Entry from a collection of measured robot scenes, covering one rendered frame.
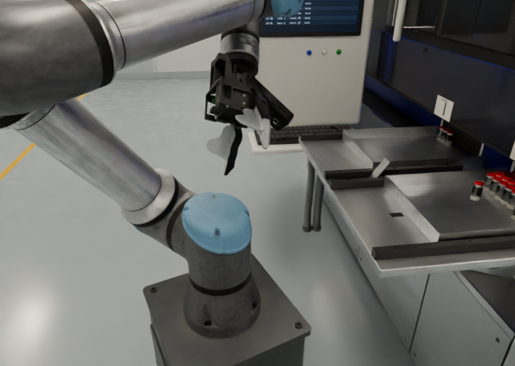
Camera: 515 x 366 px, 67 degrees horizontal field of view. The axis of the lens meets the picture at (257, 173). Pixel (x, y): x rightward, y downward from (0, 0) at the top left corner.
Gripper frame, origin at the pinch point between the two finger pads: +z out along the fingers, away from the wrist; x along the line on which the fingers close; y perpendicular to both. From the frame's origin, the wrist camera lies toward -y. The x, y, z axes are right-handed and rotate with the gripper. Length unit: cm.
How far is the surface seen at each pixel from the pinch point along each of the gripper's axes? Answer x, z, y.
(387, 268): 2.7, 16.1, -29.0
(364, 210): -9.5, 1.2, -36.5
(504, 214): 8, 2, -64
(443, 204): -1, -1, -54
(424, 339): -43, 33, -94
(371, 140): -29, -31, -62
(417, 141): -21, -30, -75
